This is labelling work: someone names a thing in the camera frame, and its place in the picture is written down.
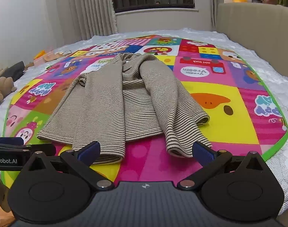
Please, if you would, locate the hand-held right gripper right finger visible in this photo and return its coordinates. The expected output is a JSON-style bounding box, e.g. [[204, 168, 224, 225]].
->
[[177, 141, 270, 191]]

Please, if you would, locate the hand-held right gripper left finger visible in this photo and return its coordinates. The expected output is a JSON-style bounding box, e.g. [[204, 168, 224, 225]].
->
[[21, 141, 115, 191]]

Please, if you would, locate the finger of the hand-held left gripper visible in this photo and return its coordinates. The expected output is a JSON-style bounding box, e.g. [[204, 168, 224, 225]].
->
[[0, 136, 25, 147]]

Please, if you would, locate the beige striped sweater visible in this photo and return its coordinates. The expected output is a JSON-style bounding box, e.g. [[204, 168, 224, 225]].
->
[[37, 53, 212, 164]]

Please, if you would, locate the colourful cartoon play mat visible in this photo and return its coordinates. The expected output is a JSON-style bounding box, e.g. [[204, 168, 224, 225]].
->
[[0, 35, 288, 190]]

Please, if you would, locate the brown plush toy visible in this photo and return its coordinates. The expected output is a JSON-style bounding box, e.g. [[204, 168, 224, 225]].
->
[[0, 77, 17, 93]]

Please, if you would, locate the black cloth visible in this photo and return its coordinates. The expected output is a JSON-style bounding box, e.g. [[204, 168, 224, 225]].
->
[[4, 61, 25, 81]]

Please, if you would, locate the beige padded headboard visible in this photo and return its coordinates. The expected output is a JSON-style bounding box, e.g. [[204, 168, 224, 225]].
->
[[216, 2, 288, 78]]

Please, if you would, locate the grey pleated curtain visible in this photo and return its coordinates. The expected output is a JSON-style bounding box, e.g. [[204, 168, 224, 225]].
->
[[67, 0, 118, 40]]

